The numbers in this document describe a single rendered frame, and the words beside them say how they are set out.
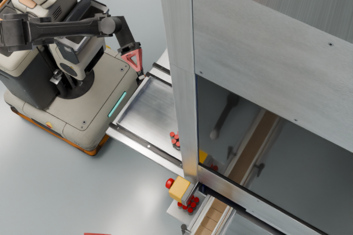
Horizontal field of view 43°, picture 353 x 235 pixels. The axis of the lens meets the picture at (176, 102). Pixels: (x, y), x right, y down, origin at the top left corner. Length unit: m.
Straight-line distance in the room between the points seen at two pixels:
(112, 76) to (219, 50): 1.96
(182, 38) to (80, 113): 1.87
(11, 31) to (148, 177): 1.59
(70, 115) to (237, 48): 1.99
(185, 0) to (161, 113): 1.21
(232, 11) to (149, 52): 2.44
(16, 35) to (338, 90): 0.94
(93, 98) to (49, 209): 0.71
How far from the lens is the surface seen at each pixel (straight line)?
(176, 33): 0.82
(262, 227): 1.76
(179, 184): 1.63
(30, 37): 1.40
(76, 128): 2.62
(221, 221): 1.66
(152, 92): 1.95
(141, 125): 1.89
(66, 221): 2.76
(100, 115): 2.62
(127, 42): 1.59
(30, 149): 2.97
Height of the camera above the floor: 2.60
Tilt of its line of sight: 64 degrees down
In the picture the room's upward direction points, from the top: 7 degrees counter-clockwise
